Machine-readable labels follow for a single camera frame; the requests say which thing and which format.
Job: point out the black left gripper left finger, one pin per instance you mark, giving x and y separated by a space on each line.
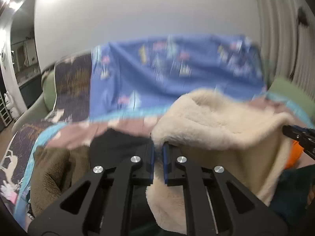
100 202

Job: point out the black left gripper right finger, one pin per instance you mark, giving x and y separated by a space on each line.
216 203

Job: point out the dark green knit sweater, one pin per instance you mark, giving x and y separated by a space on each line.
290 200

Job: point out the cream fleece jacket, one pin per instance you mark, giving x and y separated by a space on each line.
212 129

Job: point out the orange puffer jacket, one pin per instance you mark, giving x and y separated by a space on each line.
295 154

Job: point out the green pillow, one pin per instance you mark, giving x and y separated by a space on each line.
294 98

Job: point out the brown fleece garment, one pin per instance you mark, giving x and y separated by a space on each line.
55 170

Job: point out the black garment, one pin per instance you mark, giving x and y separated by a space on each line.
112 147

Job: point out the black floor lamp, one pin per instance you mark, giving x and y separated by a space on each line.
301 20

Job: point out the grey curtain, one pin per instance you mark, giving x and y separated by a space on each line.
278 42

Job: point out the white rabbit figure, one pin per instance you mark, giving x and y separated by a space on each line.
9 101

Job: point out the white shelf rack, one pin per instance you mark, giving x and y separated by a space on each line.
5 114

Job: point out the dark navy patterned blanket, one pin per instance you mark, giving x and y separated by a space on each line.
72 79

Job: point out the blue patterned sheet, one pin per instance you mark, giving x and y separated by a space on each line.
154 72

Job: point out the green bed frame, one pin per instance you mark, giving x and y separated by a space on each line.
43 105

